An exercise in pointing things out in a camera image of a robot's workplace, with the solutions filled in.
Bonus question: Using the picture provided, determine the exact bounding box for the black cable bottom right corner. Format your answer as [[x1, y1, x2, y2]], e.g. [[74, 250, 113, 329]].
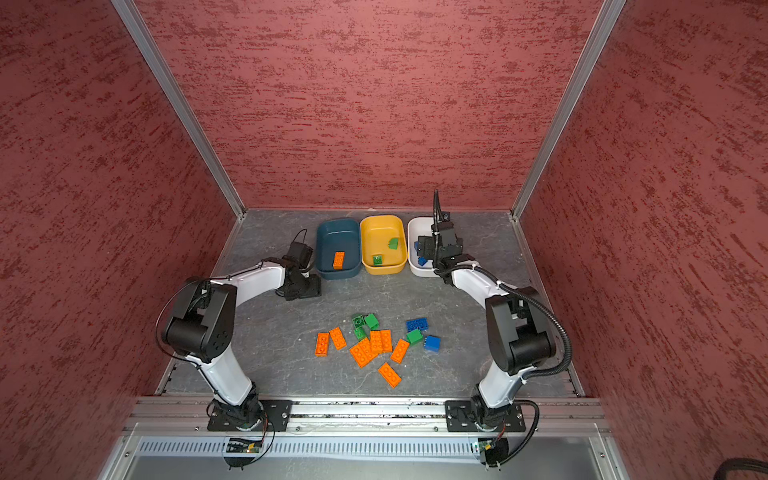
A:
[[712, 457, 768, 480]]

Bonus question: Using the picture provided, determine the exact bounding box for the dark teal plastic bin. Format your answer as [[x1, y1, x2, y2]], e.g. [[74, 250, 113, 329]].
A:
[[315, 218, 362, 280]]

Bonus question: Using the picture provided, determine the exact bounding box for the orange lego bottom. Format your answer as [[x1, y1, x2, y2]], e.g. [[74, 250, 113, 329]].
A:
[[378, 363, 402, 388]]

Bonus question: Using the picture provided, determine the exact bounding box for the green lego tall centre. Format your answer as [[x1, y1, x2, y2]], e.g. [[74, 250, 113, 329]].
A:
[[353, 315, 367, 340]]

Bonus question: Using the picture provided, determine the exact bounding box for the aluminium corner post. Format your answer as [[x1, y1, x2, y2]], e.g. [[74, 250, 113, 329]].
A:
[[511, 0, 626, 222], [111, 0, 247, 220]]

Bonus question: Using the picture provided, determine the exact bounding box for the orange lego large centre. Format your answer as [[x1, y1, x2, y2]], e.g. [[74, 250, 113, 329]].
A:
[[349, 338, 378, 368]]

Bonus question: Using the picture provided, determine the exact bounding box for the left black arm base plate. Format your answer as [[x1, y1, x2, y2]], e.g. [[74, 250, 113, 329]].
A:
[[207, 399, 294, 434]]

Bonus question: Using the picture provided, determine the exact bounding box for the circuit board with wires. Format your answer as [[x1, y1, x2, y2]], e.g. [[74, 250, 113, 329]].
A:
[[474, 438, 509, 468], [223, 437, 264, 469]]

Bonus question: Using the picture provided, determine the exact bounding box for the yellow plastic bin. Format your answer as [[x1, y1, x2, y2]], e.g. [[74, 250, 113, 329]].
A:
[[360, 215, 407, 276]]

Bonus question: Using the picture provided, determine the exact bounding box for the orange lego pair centre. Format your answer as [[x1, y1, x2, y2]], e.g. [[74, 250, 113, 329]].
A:
[[370, 330, 393, 355]]

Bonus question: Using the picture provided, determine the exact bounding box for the white plastic bin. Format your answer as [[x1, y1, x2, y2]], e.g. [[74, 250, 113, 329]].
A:
[[406, 216, 437, 278]]

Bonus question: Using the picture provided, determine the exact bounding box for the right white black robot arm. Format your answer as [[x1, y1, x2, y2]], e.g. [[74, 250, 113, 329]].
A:
[[417, 211, 573, 429]]

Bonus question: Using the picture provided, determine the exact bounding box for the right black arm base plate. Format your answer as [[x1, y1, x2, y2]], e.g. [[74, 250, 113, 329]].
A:
[[444, 397, 526, 433]]

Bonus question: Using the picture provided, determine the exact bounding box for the left circuit board with wires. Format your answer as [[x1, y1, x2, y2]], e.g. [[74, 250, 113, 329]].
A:
[[223, 437, 264, 469]]

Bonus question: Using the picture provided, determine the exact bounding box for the right circuit board with wires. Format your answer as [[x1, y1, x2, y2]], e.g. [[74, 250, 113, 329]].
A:
[[474, 438, 509, 468]]

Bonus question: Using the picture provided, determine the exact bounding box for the aluminium front rail frame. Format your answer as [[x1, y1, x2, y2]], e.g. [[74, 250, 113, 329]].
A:
[[98, 395, 631, 480]]

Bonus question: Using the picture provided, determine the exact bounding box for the left aluminium corner post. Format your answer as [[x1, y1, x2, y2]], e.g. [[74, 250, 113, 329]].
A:
[[111, 0, 247, 220]]

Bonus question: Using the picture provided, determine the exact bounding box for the right aluminium corner post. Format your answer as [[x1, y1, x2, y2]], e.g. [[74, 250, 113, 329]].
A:
[[511, 0, 626, 222]]

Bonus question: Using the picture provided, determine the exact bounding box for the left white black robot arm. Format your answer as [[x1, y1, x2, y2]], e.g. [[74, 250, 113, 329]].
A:
[[158, 240, 321, 431]]

